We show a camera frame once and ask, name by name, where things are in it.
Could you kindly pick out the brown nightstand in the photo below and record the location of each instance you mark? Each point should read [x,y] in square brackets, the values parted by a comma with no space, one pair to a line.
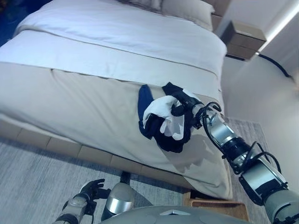
[245,42]

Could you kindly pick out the dark blue white clothing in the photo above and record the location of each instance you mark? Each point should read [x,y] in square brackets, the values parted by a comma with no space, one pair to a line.
[170,144]

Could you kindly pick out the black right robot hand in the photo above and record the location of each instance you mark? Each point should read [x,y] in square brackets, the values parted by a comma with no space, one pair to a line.
[187,101]

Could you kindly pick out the bed with beige cover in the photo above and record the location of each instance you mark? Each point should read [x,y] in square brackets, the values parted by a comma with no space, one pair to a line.
[93,151]

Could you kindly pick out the blue garment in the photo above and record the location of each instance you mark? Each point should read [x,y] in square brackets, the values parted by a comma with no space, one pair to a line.
[143,98]

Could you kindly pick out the brown wicker basket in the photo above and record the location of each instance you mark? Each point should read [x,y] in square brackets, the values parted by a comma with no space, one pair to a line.
[217,205]

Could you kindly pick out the beige bedspread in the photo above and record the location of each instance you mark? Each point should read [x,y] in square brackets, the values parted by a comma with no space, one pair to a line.
[70,105]

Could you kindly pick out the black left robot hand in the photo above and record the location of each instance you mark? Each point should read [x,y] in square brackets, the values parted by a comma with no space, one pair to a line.
[93,189]

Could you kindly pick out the white duvet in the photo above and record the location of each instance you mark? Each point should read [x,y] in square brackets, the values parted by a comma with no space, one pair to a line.
[105,32]

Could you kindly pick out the dark curved floor track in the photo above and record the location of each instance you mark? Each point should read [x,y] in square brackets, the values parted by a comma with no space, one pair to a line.
[278,66]

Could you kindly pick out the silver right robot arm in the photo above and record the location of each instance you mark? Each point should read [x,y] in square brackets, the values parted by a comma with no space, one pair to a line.
[261,177]

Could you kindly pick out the large beige pillow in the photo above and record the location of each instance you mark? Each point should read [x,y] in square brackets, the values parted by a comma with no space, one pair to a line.
[189,11]

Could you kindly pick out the white garment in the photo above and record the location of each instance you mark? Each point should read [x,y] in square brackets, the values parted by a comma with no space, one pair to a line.
[161,107]

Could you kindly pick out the grey robot torso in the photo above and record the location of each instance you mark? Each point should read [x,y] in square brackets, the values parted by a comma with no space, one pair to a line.
[172,215]

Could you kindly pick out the grey woven rug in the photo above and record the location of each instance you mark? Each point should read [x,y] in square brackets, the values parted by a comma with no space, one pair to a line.
[35,177]

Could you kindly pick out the white light strip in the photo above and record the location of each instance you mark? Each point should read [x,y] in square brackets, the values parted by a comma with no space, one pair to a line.
[278,28]

